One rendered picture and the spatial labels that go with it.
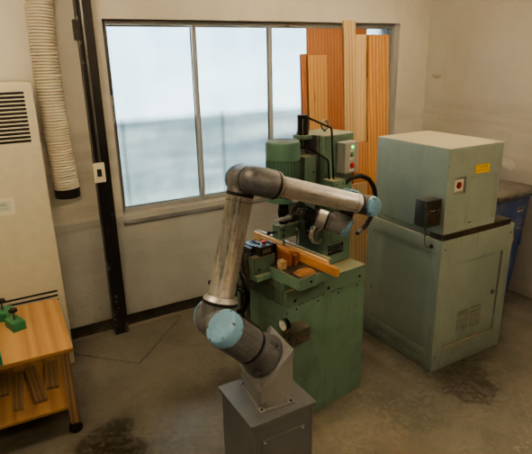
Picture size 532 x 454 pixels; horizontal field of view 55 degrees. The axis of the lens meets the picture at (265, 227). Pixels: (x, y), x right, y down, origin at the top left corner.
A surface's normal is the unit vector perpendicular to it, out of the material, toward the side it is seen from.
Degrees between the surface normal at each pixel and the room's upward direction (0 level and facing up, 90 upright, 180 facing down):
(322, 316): 90
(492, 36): 90
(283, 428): 90
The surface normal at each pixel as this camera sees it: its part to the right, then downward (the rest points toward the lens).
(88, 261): 0.50, 0.26
